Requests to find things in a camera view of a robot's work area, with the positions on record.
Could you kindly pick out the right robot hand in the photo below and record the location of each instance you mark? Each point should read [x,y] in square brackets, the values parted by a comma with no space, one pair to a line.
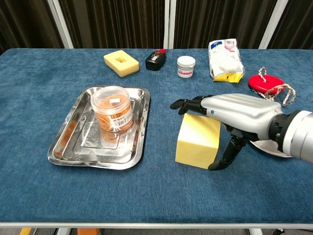
[244,112]

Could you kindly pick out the yellow cube block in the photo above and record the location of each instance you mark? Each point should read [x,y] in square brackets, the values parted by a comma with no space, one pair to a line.
[195,144]

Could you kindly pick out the brown round container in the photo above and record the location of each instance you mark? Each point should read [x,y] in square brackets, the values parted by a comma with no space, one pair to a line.
[112,110]

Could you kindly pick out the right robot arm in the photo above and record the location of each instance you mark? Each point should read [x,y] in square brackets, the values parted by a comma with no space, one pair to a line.
[298,134]

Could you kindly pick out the round steel plate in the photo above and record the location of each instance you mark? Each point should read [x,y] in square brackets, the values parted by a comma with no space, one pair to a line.
[266,148]

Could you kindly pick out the white and yellow bag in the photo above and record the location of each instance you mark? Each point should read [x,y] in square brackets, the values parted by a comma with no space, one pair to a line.
[225,61]

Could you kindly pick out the small white jar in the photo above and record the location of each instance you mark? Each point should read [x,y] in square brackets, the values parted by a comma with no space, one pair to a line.
[186,66]

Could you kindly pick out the black pleated curtain panel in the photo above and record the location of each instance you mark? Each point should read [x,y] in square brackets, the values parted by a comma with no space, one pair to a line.
[220,19]
[112,22]
[298,24]
[24,22]

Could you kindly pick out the black bottle with red cap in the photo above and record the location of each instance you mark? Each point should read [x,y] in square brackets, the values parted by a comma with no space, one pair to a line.
[155,61]

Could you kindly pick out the yellow sponge with hole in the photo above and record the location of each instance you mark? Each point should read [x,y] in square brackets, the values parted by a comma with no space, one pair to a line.
[127,66]

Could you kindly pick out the blue table cloth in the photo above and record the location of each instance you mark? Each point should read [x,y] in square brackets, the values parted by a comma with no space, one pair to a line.
[146,195]

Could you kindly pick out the rectangular steel tray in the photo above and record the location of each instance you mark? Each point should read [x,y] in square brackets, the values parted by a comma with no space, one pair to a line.
[78,147]

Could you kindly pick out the white frame post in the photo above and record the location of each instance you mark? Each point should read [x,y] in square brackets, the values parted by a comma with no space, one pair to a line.
[169,24]
[274,24]
[61,24]

